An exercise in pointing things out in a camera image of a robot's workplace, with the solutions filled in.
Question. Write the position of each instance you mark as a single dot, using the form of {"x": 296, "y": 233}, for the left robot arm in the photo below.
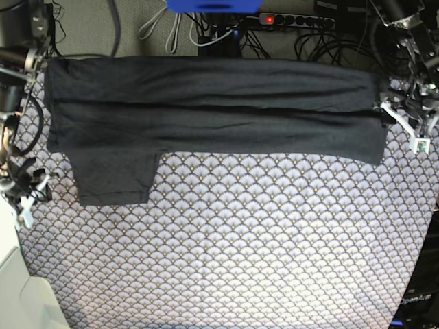
{"x": 418, "y": 41}

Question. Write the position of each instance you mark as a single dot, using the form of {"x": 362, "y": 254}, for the fan-patterned tablecloth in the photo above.
{"x": 237, "y": 240}

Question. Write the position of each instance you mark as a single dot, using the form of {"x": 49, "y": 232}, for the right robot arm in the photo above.
{"x": 25, "y": 41}

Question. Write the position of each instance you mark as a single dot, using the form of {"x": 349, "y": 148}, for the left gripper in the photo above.
{"x": 417, "y": 116}

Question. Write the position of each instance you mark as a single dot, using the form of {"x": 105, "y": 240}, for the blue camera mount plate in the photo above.
{"x": 214, "y": 6}

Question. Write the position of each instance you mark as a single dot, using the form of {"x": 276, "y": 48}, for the white side cabinet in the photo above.
{"x": 26, "y": 301}

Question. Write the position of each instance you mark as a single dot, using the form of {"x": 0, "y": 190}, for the black OpenArm box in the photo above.
{"x": 419, "y": 305}

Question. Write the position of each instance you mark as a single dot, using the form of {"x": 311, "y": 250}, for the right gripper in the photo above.
{"x": 19, "y": 193}

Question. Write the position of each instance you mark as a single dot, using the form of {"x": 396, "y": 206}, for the white power strip red switch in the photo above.
{"x": 296, "y": 20}

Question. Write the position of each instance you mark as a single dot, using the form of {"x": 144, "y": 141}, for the dark grey T-shirt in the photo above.
{"x": 115, "y": 118}

